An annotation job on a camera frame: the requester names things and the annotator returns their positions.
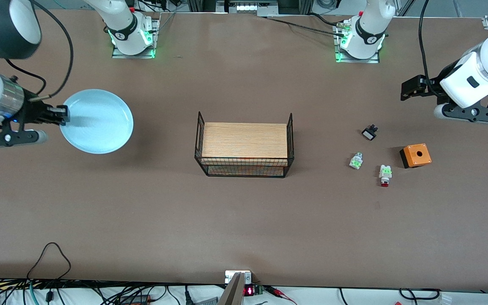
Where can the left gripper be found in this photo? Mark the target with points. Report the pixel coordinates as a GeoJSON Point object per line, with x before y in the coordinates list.
{"type": "Point", "coordinates": [432, 87]}

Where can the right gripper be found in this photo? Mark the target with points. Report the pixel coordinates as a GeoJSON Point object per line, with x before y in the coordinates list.
{"type": "Point", "coordinates": [32, 112]}

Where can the light blue round plate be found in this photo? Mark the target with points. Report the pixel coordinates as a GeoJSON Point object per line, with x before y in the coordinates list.
{"type": "Point", "coordinates": [100, 123]}

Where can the red push button switch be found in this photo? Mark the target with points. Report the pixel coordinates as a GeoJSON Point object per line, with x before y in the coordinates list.
{"type": "Point", "coordinates": [385, 171]}

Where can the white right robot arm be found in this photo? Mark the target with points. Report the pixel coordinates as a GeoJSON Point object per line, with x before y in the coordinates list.
{"type": "Point", "coordinates": [121, 25]}

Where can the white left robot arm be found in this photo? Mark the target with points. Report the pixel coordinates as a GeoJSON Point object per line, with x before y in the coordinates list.
{"type": "Point", "coordinates": [369, 25]}

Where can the black white square push button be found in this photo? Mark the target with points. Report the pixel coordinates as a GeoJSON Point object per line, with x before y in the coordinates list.
{"type": "Point", "coordinates": [369, 135]}

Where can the light wooden shelf block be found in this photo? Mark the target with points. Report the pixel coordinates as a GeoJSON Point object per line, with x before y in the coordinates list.
{"type": "Point", "coordinates": [244, 140]}

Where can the white lit device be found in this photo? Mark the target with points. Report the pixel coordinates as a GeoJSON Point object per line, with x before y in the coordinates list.
{"type": "Point", "coordinates": [252, 7]}

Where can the small white box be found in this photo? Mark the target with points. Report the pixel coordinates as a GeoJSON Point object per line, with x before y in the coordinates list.
{"type": "Point", "coordinates": [229, 277]}

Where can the red clip lead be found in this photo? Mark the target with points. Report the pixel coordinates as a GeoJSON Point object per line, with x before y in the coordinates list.
{"type": "Point", "coordinates": [275, 290]}

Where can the grey metal bar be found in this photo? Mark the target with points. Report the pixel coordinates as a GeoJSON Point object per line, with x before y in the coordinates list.
{"type": "Point", "coordinates": [231, 296]}

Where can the red digit display module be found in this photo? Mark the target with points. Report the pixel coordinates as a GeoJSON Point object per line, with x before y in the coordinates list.
{"type": "Point", "coordinates": [249, 291]}

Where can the aluminium left arm base plate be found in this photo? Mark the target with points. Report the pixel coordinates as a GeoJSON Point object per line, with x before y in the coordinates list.
{"type": "Point", "coordinates": [358, 60]}

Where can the orange button enclosure box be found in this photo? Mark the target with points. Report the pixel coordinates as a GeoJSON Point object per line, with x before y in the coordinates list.
{"type": "Point", "coordinates": [422, 159]}

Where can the green push button switch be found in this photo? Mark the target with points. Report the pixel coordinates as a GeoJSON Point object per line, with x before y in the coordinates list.
{"type": "Point", "coordinates": [356, 162]}

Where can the aluminium right arm base plate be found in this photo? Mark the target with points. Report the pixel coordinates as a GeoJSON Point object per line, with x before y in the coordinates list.
{"type": "Point", "coordinates": [134, 56]}

